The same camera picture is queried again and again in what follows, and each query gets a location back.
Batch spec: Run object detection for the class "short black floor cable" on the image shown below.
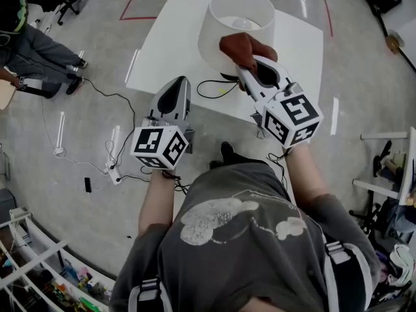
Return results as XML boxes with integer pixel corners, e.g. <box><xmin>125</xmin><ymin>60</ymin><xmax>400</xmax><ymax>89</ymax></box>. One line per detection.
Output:
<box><xmin>116</xmin><ymin>174</ymin><xmax>152</xmax><ymax>183</ymax></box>

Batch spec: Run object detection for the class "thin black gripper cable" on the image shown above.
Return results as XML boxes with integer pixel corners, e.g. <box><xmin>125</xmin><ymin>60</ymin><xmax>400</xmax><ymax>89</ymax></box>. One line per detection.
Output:
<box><xmin>266</xmin><ymin>148</ymin><xmax>292</xmax><ymax>191</ymax></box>
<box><xmin>161</xmin><ymin>170</ymin><xmax>191</xmax><ymax>194</ymax></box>

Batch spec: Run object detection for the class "black white shoulder strap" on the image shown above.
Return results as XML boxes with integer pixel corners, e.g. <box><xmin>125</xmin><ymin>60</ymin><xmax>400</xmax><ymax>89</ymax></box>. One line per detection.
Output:
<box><xmin>324</xmin><ymin>241</ymin><xmax>371</xmax><ymax>312</ymax></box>
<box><xmin>128</xmin><ymin>277</ymin><xmax>173</xmax><ymax>312</ymax></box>

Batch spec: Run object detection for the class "white bag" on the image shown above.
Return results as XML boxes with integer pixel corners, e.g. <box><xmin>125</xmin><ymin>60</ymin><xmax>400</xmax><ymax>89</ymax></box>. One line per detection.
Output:
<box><xmin>389</xmin><ymin>244</ymin><xmax>415</xmax><ymax>287</ymax></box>

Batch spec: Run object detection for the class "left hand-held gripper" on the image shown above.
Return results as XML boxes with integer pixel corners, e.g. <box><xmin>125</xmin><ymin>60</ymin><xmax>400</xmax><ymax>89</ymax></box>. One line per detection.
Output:
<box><xmin>130</xmin><ymin>75</ymin><xmax>196</xmax><ymax>170</ymax></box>

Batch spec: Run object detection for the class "person's right black shoe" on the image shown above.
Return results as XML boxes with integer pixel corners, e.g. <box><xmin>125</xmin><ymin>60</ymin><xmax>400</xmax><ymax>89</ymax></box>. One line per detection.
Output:
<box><xmin>220</xmin><ymin>141</ymin><xmax>243</xmax><ymax>165</ymax></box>

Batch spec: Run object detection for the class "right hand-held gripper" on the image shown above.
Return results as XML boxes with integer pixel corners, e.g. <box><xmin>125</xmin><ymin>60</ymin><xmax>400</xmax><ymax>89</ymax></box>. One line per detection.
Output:
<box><xmin>235</xmin><ymin>57</ymin><xmax>325</xmax><ymax>149</ymax></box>

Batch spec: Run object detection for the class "black lamp power cable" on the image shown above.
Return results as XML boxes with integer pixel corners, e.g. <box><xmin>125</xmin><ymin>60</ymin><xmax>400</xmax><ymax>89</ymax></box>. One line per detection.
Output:
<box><xmin>196</xmin><ymin>79</ymin><xmax>238</xmax><ymax>99</ymax></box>

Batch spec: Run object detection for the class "white power strip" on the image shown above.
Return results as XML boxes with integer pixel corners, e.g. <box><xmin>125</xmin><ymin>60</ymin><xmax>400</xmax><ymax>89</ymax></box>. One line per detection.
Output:
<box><xmin>104</xmin><ymin>161</ymin><xmax>122</xmax><ymax>185</ymax></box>

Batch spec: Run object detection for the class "grey bin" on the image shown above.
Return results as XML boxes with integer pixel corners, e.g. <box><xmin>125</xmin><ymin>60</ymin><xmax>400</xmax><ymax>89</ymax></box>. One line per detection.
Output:
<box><xmin>0</xmin><ymin>188</ymin><xmax>17</xmax><ymax>220</ymax></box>

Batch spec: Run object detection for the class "white shelf rack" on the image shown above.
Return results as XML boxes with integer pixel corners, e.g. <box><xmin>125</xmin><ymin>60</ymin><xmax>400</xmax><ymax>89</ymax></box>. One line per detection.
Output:
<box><xmin>0</xmin><ymin>206</ymin><xmax>118</xmax><ymax>312</ymax></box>

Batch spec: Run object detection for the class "white table lamp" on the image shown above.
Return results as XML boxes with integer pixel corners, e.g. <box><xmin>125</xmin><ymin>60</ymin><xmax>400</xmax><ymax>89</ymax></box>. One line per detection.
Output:
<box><xmin>197</xmin><ymin>0</ymin><xmax>276</xmax><ymax>83</ymax></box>

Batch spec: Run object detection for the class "dark red cloth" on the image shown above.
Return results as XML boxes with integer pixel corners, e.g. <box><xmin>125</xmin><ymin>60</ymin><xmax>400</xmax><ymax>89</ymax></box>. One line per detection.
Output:
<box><xmin>219</xmin><ymin>32</ymin><xmax>279</xmax><ymax>92</ymax></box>

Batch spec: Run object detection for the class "person's grey printed shirt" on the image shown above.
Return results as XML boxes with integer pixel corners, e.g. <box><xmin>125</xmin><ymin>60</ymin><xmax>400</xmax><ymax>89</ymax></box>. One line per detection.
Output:
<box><xmin>109</xmin><ymin>161</ymin><xmax>381</xmax><ymax>312</ymax></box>

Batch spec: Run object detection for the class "black pole brass head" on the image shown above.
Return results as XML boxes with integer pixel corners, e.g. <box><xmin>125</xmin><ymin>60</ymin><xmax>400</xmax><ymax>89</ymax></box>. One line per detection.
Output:
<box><xmin>376</xmin><ymin>11</ymin><xmax>416</xmax><ymax>73</ymax></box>

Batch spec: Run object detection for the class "white cable with adapter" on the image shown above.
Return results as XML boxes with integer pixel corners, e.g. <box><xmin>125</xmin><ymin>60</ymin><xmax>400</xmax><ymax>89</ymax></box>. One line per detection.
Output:
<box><xmin>42</xmin><ymin>99</ymin><xmax>110</xmax><ymax>175</ymax></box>

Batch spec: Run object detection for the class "white side table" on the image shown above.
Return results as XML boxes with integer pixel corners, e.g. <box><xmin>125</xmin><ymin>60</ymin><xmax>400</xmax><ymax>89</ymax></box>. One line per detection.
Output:
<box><xmin>352</xmin><ymin>127</ymin><xmax>416</xmax><ymax>207</ymax></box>

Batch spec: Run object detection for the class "person's right forearm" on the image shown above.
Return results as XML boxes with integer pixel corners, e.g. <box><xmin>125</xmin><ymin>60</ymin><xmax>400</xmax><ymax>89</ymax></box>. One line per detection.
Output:
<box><xmin>285</xmin><ymin>141</ymin><xmax>332</xmax><ymax>213</ymax></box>

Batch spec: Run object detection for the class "long black floor cable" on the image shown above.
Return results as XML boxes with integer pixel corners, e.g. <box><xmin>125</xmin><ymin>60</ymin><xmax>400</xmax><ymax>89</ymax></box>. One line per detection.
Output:
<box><xmin>81</xmin><ymin>77</ymin><xmax>137</xmax><ymax>170</ymax></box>

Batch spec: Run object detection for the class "person's left forearm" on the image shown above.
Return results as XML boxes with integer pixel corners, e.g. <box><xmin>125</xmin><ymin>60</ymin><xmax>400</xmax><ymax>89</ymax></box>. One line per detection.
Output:
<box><xmin>138</xmin><ymin>170</ymin><xmax>183</xmax><ymax>237</ymax></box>

